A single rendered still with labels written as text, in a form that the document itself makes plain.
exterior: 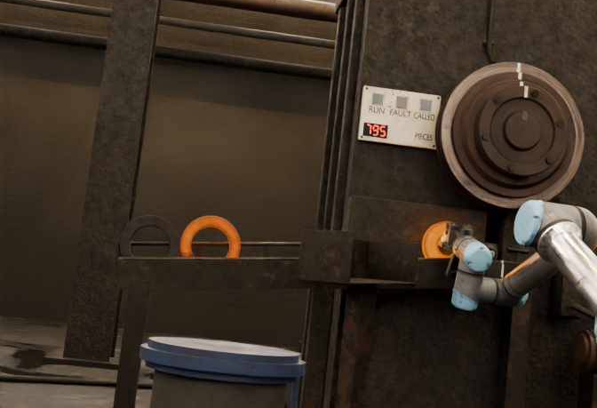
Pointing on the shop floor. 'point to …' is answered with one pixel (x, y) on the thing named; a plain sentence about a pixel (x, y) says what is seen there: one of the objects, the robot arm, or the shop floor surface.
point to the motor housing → (586, 397)
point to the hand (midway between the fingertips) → (447, 239)
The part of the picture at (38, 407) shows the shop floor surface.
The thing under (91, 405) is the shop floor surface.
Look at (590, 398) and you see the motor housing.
